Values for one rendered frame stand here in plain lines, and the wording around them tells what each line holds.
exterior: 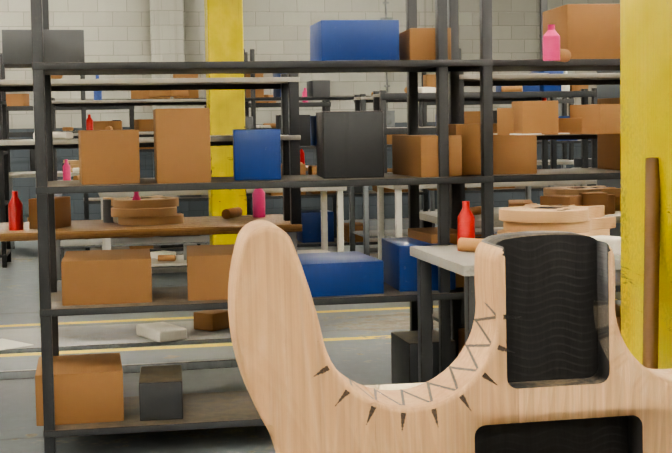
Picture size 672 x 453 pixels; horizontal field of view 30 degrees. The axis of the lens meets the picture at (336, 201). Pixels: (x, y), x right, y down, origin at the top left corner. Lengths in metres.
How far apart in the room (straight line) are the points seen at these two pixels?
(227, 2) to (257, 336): 9.19
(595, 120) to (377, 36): 1.10
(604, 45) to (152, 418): 2.67
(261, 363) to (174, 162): 4.83
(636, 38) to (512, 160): 3.75
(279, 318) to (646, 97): 1.48
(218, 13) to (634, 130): 7.84
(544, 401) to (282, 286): 0.15
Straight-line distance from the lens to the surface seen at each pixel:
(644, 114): 2.07
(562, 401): 0.68
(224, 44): 9.78
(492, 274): 0.66
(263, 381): 0.64
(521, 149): 5.83
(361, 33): 5.65
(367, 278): 5.62
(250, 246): 0.63
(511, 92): 11.12
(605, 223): 5.06
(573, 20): 5.95
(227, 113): 9.76
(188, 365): 6.58
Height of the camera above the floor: 1.43
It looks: 4 degrees down
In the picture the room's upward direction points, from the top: 1 degrees counter-clockwise
